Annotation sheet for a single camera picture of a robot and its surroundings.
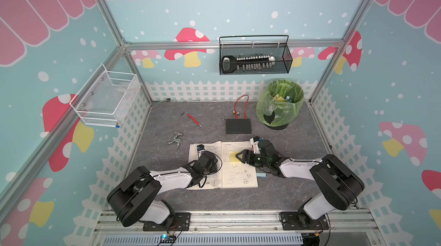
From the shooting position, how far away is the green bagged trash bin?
0.89 meters

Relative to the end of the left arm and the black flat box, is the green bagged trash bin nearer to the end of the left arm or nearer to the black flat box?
the black flat box

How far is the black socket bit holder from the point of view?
889 mm

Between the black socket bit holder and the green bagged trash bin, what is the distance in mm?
133
